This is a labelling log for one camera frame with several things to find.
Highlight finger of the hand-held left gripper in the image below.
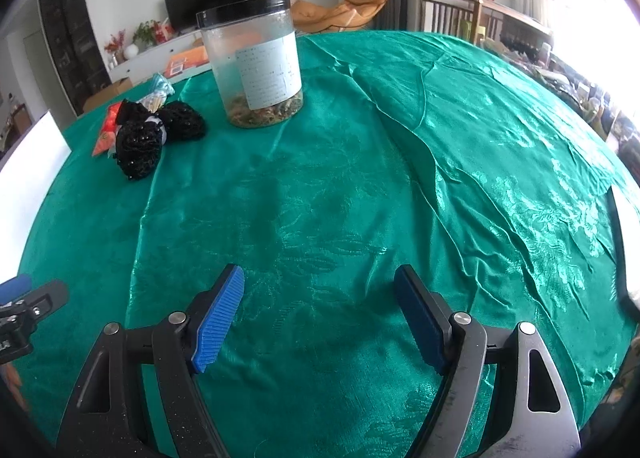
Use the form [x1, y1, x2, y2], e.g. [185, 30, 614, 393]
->
[0, 276, 32, 307]
[20, 280, 70, 327]

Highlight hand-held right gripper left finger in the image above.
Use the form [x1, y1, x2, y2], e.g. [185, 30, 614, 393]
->
[57, 264, 246, 458]

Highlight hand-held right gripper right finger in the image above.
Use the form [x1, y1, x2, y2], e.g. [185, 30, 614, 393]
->
[393, 264, 583, 458]

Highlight white board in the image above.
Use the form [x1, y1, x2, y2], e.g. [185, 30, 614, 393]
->
[0, 110, 72, 266]

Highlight green satin tablecloth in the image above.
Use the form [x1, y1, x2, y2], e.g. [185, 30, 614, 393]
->
[17, 30, 632, 458]

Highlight orange snack packet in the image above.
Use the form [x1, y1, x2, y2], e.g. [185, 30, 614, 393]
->
[91, 102, 124, 157]

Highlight cardboard box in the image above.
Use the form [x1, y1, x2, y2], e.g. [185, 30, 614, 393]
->
[82, 78, 133, 112]

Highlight white tablet, black edge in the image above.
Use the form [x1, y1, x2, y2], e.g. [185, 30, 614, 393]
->
[607, 185, 640, 313]

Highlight teal packet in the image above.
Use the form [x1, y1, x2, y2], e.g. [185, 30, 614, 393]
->
[150, 72, 176, 96]

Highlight white low cabinet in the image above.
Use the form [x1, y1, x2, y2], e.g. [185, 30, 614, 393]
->
[109, 30, 212, 86]

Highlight dark display cabinet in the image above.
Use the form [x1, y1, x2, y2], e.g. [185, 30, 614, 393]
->
[37, 0, 110, 116]

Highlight clear plastic jar black lid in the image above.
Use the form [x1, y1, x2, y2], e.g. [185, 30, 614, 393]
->
[196, 0, 304, 129]

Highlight red flowers in vase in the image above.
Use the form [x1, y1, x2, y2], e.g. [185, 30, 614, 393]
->
[104, 30, 126, 66]

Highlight orange book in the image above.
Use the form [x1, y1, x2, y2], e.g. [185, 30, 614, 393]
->
[165, 45, 210, 77]

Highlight pile of assorted clutter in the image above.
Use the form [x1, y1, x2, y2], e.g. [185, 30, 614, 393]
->
[480, 32, 640, 173]

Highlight potted plant with red decorations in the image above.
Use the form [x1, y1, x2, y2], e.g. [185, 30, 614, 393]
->
[132, 20, 173, 48]

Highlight orange lounge chair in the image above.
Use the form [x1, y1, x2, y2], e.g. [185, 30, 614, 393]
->
[291, 0, 396, 34]

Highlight black television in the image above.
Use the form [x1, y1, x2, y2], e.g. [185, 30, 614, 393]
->
[164, 0, 244, 32]

